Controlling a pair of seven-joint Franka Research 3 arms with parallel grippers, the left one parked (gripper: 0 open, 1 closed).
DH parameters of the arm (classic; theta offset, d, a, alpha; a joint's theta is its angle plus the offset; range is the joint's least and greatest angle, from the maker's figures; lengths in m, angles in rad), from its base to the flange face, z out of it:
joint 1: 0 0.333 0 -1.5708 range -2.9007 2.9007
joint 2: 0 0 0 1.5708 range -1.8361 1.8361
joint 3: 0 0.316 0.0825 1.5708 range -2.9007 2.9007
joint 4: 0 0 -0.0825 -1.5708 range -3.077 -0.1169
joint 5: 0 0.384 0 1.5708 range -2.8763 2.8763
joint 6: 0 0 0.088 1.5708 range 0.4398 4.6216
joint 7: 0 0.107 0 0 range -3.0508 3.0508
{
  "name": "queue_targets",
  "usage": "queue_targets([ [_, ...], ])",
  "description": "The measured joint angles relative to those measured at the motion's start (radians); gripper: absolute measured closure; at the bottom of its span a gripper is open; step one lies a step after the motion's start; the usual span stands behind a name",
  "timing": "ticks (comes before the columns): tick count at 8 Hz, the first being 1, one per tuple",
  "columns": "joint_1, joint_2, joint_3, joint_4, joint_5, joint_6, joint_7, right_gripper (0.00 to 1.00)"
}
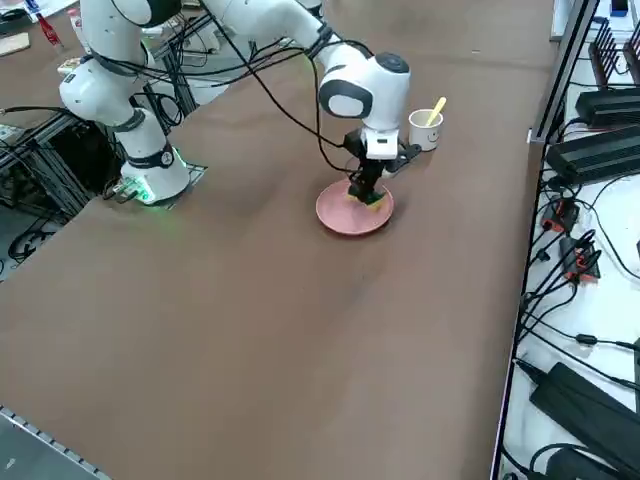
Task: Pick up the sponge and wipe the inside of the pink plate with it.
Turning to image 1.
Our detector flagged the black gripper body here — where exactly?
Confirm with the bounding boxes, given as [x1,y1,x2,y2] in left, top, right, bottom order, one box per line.
[359,143,422,178]

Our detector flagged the yellow green sponge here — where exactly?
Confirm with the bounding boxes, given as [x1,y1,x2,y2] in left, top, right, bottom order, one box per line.
[348,189,387,212]

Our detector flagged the pink plate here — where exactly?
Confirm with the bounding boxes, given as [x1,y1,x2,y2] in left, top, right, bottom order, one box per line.
[315,178,396,237]

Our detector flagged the yellow spoon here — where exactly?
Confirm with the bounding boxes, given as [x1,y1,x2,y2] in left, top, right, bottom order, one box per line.
[424,96,448,127]

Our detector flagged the orange black adapter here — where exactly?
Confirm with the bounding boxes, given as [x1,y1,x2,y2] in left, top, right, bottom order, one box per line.
[558,237,602,284]
[542,197,581,234]

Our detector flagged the black power supply brick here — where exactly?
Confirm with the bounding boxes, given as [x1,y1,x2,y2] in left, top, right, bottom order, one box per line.
[546,124,640,187]
[528,362,640,474]
[574,89,640,127]

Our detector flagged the dark slotted rack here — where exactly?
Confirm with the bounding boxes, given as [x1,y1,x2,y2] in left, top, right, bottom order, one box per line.
[588,22,640,89]

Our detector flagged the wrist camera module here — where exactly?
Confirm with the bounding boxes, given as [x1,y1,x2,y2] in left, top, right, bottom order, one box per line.
[343,129,369,162]

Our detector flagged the white mug black handle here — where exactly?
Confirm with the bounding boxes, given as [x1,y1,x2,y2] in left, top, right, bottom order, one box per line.
[408,108,446,153]

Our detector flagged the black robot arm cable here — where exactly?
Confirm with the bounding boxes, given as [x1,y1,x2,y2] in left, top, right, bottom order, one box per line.
[107,0,361,184]

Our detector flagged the aluminium profile post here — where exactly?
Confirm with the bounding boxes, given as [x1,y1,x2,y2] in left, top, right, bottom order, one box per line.
[528,0,601,145]

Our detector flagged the aluminium frame stand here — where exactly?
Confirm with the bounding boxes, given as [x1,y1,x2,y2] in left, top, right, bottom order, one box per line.
[0,107,104,224]

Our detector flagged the aluminium rail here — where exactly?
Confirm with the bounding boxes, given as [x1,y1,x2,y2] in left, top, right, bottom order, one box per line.
[0,403,114,480]

